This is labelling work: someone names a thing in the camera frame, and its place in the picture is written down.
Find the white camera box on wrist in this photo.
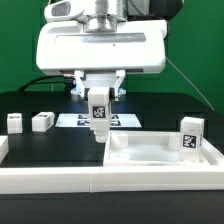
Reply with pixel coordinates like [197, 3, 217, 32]
[44, 0, 84, 23]

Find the white square table top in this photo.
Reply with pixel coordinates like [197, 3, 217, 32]
[102, 129, 224, 168]

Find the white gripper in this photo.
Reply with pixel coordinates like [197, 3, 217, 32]
[36, 20, 167, 101]

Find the black cable bundle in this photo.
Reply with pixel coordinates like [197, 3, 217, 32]
[18, 74, 74, 93]

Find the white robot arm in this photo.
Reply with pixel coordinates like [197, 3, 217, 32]
[36, 0, 184, 98]

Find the white U-shaped workspace fence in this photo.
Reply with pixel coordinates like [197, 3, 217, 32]
[0, 134, 224, 195]

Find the white fiducial marker sheet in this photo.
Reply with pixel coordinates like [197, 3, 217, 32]
[56, 113, 141, 128]

